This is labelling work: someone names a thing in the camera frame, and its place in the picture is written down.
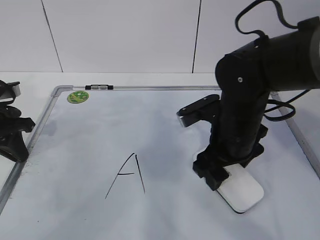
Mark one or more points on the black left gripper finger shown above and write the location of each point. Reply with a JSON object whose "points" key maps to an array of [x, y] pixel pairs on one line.
{"points": [[8, 152], [19, 151]]}

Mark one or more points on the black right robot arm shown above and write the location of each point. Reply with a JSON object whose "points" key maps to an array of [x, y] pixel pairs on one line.
{"points": [[246, 77]]}

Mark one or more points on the white magnetic whiteboard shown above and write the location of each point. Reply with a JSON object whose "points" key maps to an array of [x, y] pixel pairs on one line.
{"points": [[119, 167]]}

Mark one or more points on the white whiteboard eraser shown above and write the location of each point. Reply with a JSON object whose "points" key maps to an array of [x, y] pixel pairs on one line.
{"points": [[240, 191]]}

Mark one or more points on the black whiteboard hanger clip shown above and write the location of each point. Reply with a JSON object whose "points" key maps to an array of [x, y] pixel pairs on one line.
{"points": [[103, 87]]}

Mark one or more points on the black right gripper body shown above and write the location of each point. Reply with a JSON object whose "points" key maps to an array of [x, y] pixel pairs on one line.
{"points": [[216, 155]]}

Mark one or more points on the green round magnet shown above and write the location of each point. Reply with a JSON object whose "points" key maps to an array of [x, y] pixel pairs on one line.
{"points": [[78, 97]]}

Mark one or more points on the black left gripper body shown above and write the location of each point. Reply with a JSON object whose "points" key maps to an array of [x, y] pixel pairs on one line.
{"points": [[12, 124]]}

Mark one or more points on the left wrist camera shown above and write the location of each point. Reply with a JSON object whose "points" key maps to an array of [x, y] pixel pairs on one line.
{"points": [[9, 91]]}

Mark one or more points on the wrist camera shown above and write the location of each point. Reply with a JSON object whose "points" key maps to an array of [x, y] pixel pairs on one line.
{"points": [[9, 91], [205, 109]]}

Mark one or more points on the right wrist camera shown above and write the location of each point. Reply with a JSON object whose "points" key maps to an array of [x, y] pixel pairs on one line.
{"points": [[205, 109]]}

